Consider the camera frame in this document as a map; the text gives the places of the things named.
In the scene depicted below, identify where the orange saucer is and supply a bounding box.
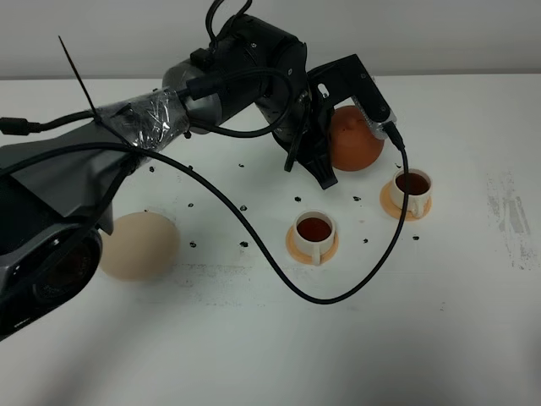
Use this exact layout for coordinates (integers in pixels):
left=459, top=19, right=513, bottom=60
left=286, top=226, right=339, bottom=265
left=380, top=182, right=432, bottom=222

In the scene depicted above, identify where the far white teacup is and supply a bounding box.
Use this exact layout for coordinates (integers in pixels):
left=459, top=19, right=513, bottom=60
left=389, top=168, right=432, bottom=219

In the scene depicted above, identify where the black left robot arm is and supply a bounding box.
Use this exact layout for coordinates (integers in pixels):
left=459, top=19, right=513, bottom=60
left=1, top=13, right=336, bottom=337

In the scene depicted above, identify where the beige round teapot coaster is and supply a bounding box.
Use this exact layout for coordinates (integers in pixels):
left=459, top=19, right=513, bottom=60
left=100, top=211, right=180, bottom=281

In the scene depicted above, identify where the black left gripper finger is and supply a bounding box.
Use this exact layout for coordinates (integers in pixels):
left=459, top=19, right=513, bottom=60
left=302, top=158, right=337, bottom=189

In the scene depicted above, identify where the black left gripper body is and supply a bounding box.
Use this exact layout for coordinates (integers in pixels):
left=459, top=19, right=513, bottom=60
left=255, top=69, right=338, bottom=169

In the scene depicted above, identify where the near orange saucer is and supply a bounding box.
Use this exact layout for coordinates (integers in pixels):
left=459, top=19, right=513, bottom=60
left=286, top=226, right=339, bottom=265

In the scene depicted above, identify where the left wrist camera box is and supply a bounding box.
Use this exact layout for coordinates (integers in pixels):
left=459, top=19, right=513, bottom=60
left=308, top=54, right=403, bottom=147

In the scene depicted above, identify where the white teacup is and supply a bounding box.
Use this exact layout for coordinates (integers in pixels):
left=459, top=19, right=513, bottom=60
left=389, top=168, right=432, bottom=219
left=292, top=211, right=336, bottom=266

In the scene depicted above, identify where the black left camera cable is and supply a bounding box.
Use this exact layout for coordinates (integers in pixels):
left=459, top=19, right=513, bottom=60
left=0, top=0, right=409, bottom=305

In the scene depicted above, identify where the near white teacup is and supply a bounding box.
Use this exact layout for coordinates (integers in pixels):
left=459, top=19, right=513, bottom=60
left=292, top=211, right=336, bottom=266

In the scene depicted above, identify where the brown clay teapot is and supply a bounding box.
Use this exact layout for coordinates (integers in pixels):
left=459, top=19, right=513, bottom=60
left=330, top=106, right=385, bottom=172

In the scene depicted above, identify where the far orange saucer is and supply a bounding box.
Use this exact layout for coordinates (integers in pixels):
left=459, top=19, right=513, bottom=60
left=380, top=182, right=432, bottom=222

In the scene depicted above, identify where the black cable tie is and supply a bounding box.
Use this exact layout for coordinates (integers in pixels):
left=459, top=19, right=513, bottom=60
left=57, top=35, right=133, bottom=151

